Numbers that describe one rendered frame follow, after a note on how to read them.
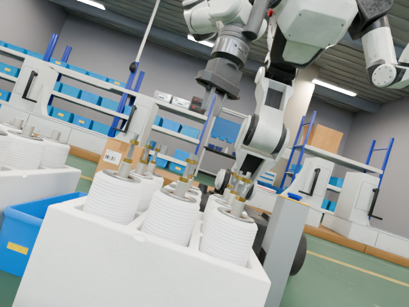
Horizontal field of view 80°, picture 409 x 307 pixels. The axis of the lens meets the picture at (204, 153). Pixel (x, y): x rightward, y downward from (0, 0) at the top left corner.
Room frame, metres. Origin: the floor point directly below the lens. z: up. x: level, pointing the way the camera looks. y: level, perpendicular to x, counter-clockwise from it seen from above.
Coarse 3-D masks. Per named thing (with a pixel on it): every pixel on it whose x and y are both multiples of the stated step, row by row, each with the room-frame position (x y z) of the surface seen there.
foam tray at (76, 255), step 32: (64, 224) 0.41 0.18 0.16; (96, 224) 0.41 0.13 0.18; (128, 224) 0.45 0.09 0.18; (32, 256) 0.41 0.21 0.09; (64, 256) 0.41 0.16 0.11; (96, 256) 0.41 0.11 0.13; (128, 256) 0.41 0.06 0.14; (160, 256) 0.41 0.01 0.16; (192, 256) 0.41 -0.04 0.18; (256, 256) 0.52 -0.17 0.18; (32, 288) 0.41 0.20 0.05; (64, 288) 0.41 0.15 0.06; (96, 288) 0.41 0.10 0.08; (128, 288) 0.41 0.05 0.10; (160, 288) 0.41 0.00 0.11; (192, 288) 0.41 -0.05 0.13; (224, 288) 0.41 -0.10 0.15; (256, 288) 0.40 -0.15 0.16
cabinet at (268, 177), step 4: (268, 172) 5.91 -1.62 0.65; (272, 172) 5.93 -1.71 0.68; (260, 176) 5.90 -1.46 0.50; (264, 176) 5.91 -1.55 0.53; (268, 176) 5.92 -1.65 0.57; (272, 176) 5.91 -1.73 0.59; (256, 180) 5.90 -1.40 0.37; (260, 180) 5.90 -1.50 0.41; (264, 180) 5.93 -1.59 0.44; (268, 180) 5.92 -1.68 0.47; (272, 180) 5.91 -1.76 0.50; (268, 184) 5.91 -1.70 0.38; (272, 184) 5.92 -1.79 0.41
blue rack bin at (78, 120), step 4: (76, 116) 5.14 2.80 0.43; (80, 116) 5.14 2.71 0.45; (76, 120) 5.14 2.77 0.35; (80, 120) 5.14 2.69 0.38; (84, 120) 5.15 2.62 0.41; (88, 120) 5.15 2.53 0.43; (92, 120) 5.17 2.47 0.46; (76, 124) 5.15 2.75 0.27; (80, 124) 5.15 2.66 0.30; (84, 124) 5.16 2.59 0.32; (88, 124) 5.16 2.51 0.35; (92, 124) 5.26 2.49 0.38; (88, 128) 5.17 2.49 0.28
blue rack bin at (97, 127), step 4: (96, 124) 5.17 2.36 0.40; (100, 124) 5.17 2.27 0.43; (104, 124) 5.16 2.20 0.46; (92, 128) 5.17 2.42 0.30; (96, 128) 5.17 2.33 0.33; (100, 128) 5.17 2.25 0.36; (104, 128) 5.17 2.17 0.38; (108, 128) 5.17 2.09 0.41; (100, 132) 5.18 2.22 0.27; (104, 132) 5.18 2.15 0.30; (108, 132) 5.19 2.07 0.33
